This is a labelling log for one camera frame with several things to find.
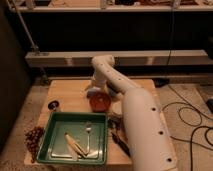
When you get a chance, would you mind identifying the small white bowl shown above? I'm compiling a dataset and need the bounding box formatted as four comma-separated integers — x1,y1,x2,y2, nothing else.
112,101,122,115

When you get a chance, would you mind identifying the black handled knife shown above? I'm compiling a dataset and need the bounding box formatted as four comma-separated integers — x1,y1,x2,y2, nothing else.
111,132,131,157

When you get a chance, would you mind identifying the silver fork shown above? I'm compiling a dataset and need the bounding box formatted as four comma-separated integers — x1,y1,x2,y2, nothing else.
86,122,92,155

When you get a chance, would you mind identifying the green plastic tray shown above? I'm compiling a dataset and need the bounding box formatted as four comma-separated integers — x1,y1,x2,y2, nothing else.
37,112,108,165

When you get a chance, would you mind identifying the orange bowl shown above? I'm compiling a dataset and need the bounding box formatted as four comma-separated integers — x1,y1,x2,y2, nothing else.
89,92,111,112

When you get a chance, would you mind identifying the grey metal shelf beam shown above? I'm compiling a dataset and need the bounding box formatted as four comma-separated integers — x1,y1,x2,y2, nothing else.
25,50,213,68

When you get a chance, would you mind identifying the black rectangular block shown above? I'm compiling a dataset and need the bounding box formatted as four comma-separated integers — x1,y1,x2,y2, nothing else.
107,84,117,97

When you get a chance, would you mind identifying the bunch of red grapes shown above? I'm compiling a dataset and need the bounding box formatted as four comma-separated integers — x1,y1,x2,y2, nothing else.
25,126,44,163

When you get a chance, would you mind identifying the cream banana peel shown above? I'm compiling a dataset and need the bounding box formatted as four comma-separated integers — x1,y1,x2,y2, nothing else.
65,133,87,158

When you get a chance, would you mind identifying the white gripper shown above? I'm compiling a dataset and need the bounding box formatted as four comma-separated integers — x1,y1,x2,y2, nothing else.
85,77,106,91

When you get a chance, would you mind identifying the black floor cable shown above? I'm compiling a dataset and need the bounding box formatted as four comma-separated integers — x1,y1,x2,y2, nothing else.
161,83,213,171

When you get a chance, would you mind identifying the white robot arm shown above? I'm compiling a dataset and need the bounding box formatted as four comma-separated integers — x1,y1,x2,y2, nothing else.
91,55,177,171

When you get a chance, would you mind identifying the small black cup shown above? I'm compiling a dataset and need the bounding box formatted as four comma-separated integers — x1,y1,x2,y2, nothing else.
48,100,60,111

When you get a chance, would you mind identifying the blue sponge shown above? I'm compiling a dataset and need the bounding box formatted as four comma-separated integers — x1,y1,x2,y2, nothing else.
87,88,100,98

